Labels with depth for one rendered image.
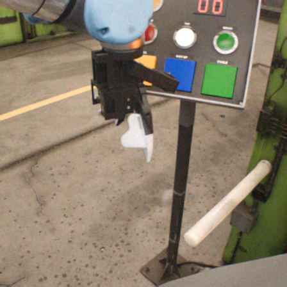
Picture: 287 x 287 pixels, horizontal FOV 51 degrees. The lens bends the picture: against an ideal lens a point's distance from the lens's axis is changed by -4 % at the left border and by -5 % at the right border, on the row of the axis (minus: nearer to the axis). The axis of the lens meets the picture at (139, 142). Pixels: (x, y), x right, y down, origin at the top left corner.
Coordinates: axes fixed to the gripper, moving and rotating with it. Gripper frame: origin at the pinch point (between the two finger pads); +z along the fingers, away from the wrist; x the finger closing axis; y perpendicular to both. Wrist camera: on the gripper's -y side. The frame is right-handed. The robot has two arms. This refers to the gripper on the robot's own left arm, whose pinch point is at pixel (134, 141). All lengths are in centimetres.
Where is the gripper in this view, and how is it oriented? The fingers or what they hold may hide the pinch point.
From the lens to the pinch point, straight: 63.7
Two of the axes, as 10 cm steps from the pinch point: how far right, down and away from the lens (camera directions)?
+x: 4.4, 5.0, -7.5
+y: -9.0, 2.4, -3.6
